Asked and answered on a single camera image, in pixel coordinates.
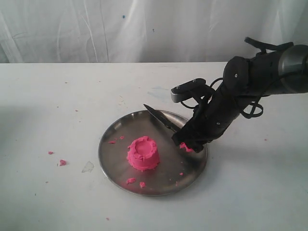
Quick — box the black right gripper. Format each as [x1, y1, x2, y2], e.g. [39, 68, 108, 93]
[171, 84, 248, 153]

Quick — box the black knife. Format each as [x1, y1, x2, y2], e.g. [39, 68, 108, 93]
[144, 104, 180, 132]

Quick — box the pink clay lump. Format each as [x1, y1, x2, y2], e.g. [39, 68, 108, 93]
[127, 136, 160, 171]

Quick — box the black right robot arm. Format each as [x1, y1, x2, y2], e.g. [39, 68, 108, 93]
[171, 37, 308, 152]

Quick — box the round steel plate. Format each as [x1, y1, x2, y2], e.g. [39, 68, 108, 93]
[98, 110, 208, 196]

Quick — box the clear tape scrap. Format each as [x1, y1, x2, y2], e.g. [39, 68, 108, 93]
[81, 161, 94, 173]

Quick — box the large pink dough crumb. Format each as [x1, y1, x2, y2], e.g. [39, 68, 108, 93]
[59, 159, 67, 167]

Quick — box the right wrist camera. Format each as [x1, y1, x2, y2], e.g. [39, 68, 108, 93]
[170, 78, 207, 103]

